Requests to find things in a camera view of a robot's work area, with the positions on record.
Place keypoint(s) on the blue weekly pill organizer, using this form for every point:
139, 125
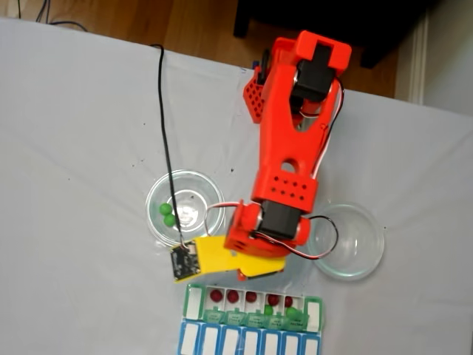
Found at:
212, 340

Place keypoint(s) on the white plastic table cover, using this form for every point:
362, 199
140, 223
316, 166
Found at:
74, 111

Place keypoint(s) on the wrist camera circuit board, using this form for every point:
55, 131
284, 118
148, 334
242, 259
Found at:
183, 260

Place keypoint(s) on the white wall trim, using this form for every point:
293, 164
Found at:
419, 55

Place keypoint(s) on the clear glass bowl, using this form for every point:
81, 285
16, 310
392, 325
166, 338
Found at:
210, 192
354, 240

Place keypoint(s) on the green weekly pill organizer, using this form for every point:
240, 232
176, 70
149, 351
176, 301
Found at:
192, 301

